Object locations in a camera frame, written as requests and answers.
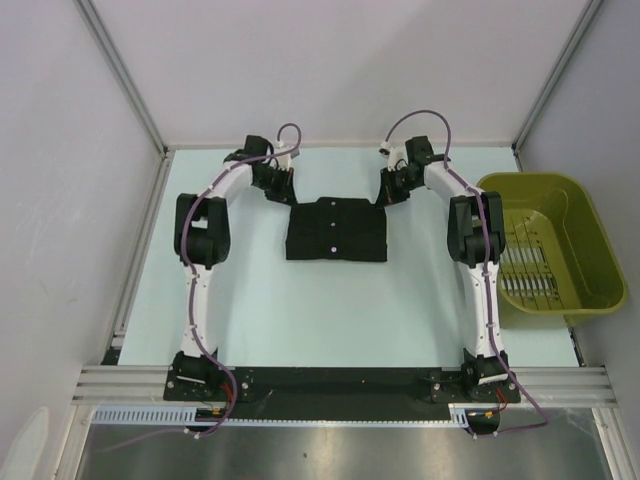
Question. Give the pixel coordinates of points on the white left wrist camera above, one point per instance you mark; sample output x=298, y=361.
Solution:
x=284, y=155

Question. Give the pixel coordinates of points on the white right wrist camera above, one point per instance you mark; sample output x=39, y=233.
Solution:
x=394, y=157

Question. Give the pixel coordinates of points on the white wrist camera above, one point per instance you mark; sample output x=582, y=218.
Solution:
x=394, y=157
x=284, y=155

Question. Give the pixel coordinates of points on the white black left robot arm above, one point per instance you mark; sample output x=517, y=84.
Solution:
x=202, y=241

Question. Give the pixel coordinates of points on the aluminium frame rail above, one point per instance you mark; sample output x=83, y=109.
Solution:
x=554, y=387

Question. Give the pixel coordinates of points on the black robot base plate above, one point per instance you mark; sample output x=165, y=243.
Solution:
x=358, y=394

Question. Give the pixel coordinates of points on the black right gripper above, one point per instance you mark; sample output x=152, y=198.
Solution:
x=389, y=195

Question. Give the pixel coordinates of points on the olive green plastic tub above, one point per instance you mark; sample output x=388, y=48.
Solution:
x=558, y=267

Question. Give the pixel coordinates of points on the black long sleeve shirt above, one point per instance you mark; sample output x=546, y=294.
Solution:
x=348, y=229

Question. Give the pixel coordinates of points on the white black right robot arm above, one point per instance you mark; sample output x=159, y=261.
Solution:
x=475, y=241

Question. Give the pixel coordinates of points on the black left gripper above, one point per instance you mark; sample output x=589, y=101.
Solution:
x=285, y=191

